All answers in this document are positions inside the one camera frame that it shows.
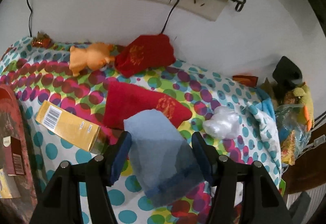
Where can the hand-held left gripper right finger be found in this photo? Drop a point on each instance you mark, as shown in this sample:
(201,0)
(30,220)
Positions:
(203,160)

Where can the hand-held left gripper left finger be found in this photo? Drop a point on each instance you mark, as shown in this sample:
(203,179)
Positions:
(119,160)

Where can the blue sock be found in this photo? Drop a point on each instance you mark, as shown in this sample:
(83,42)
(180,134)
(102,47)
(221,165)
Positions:
(160,152)

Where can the round red tray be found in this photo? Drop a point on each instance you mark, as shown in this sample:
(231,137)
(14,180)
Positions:
(24,196)

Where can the dark red box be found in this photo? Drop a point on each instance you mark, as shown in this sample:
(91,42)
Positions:
(11,155)

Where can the crumpled clear plastic bag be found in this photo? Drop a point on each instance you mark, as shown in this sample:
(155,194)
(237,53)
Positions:
(224,122)

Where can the red sock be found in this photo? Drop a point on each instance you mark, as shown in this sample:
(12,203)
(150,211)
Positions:
(145,55)
(135,102)

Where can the blue cloth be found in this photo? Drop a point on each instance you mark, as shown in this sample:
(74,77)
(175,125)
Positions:
(267,108)

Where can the red foil packet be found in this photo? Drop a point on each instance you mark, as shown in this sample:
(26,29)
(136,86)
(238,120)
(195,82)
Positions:
(245,80)

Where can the clear bag of packets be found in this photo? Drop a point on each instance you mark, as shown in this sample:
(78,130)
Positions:
(293,135)

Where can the polka dot cloth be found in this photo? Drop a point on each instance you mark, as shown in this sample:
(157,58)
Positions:
(63,81)

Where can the orange rubber toy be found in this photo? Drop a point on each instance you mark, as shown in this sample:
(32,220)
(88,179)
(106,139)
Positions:
(89,57)

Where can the yellow plush toy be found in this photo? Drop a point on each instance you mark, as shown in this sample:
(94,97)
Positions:
(304,102)

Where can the red candy wrapper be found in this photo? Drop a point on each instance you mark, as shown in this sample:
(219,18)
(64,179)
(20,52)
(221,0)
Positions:
(42,40)

